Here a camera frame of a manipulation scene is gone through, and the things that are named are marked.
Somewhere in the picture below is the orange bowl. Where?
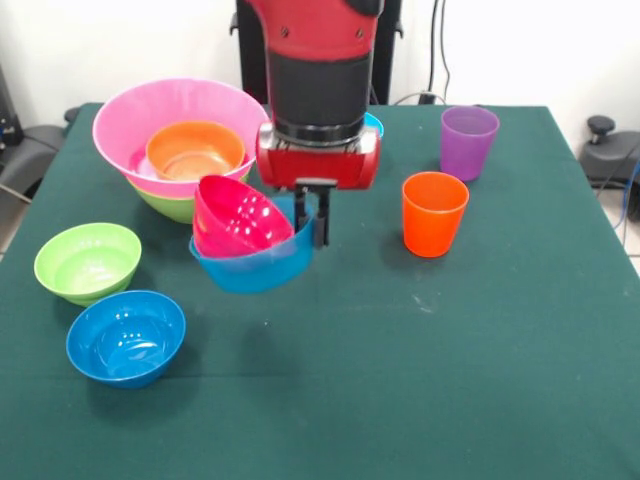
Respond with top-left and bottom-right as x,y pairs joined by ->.
145,120 -> 247,182

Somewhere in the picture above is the purple cup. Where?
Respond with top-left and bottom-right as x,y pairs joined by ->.
439,105 -> 501,182

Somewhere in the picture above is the small red bowl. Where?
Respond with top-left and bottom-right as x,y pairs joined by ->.
192,174 -> 296,259

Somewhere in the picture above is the large pink bowl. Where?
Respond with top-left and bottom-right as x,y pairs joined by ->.
91,77 -> 274,200

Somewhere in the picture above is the orange cup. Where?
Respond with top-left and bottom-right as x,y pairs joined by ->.
402,171 -> 470,259

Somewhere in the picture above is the small light blue footed bowl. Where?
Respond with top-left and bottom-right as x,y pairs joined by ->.
363,112 -> 385,142

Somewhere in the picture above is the black and grey equipment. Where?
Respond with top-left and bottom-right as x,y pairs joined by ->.
0,59 -> 69,201

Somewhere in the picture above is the dark green tablecloth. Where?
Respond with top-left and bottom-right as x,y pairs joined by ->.
0,102 -> 640,480

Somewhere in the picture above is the wide light blue bowl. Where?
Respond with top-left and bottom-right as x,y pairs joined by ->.
188,195 -> 317,295

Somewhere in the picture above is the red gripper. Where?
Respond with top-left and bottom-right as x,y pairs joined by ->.
255,122 -> 383,249

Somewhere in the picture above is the small green bowl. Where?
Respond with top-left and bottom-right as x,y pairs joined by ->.
33,222 -> 143,308

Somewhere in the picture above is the dark blue bowl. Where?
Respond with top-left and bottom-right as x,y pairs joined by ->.
65,290 -> 187,390

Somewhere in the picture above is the black wall cable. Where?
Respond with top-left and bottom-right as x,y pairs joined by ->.
419,0 -> 454,105

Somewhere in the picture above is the large green bowl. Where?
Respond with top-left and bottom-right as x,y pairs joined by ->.
125,172 -> 251,225

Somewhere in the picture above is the black equipment with knob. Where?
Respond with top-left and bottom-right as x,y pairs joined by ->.
579,115 -> 640,224

